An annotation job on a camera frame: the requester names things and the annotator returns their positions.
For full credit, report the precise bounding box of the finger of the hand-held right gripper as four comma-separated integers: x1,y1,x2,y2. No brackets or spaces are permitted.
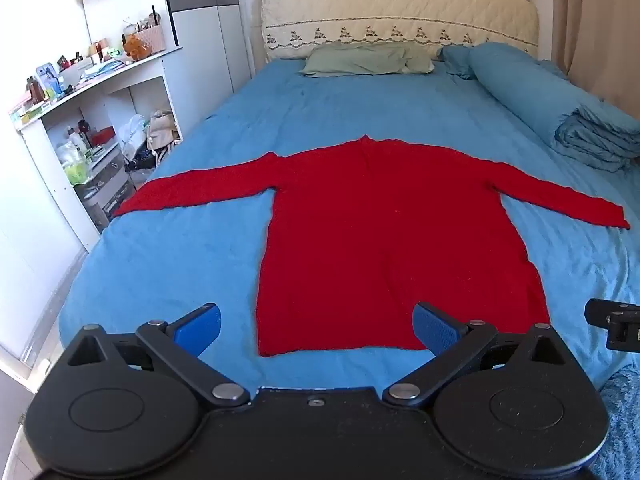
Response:
584,298,640,332

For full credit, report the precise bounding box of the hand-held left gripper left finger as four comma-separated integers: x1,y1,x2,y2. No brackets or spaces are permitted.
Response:
66,302,251,409

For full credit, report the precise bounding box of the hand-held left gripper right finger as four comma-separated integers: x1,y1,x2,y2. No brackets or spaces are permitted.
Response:
382,301,569,409

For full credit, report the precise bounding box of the red knit sweater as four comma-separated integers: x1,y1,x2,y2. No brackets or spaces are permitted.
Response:
112,134,631,358

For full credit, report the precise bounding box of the bed with blue sheet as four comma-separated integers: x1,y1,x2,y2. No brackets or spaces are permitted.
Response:
57,42,640,397

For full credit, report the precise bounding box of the blue shaggy rug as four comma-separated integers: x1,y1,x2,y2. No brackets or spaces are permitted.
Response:
592,364,640,480

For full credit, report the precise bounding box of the clear plastic drawer unit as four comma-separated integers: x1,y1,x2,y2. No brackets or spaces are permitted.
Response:
72,147,137,233

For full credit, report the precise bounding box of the beige tote bag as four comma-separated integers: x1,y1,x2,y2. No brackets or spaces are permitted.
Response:
146,109,180,152

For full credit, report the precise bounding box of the green plastic bag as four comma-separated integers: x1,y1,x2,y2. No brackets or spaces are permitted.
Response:
56,142,93,187

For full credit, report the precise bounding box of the white plastic bag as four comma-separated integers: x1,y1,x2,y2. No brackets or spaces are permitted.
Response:
116,114,151,161

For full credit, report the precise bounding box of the rolled blue duvet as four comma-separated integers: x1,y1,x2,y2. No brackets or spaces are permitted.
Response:
467,42,640,173

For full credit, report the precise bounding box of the white shelf unit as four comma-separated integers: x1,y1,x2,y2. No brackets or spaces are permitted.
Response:
7,45,187,252

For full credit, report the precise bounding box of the blue pillow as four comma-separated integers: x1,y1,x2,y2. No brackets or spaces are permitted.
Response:
437,46,481,81

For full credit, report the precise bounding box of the green pillow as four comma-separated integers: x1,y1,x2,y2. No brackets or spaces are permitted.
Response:
299,41,436,78

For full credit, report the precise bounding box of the beige curtain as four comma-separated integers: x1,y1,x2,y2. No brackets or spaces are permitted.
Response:
551,0,640,117

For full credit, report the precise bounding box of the brown teddy bear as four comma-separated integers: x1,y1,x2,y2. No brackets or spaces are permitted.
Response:
123,35,153,62

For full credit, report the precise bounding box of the white and grey wardrobe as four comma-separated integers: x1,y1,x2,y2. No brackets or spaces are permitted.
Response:
161,0,252,142

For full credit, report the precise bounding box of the pink woven basket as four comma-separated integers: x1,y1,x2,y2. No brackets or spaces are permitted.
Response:
136,24,167,56

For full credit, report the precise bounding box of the blue printed carton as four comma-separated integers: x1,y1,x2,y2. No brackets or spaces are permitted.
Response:
35,62,65,102

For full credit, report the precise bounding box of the cream quilted headboard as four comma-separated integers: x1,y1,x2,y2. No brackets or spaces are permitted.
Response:
260,0,540,61

